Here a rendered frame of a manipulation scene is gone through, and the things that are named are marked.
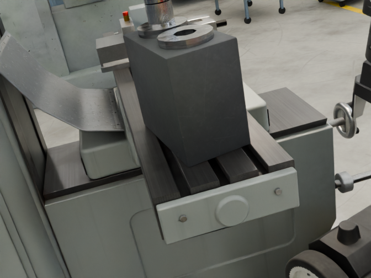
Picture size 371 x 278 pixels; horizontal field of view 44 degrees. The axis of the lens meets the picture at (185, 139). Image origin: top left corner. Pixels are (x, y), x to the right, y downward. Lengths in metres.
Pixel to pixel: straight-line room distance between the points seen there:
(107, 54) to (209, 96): 0.65
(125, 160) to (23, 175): 0.25
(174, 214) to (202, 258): 0.71
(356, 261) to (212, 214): 0.47
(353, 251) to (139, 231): 0.55
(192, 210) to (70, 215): 0.58
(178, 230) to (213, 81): 0.23
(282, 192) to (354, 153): 1.93
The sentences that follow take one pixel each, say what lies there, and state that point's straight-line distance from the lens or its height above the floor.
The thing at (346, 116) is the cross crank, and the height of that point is 0.69.
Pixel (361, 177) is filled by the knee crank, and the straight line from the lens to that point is 1.45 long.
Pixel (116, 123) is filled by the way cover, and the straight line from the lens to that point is 1.16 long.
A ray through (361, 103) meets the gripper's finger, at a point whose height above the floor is 0.98.
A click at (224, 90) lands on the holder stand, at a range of 0.73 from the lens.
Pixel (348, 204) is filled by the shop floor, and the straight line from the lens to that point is 2.27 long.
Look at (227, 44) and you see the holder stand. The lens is 0.72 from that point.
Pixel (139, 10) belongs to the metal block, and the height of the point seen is 1.10.
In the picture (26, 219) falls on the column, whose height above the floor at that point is 0.74.
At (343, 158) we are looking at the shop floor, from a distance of 2.61.
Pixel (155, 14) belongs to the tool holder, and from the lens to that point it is 0.81.
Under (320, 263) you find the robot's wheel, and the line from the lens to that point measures 1.09.
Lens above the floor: 1.35
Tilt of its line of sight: 27 degrees down
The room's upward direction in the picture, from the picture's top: 11 degrees counter-clockwise
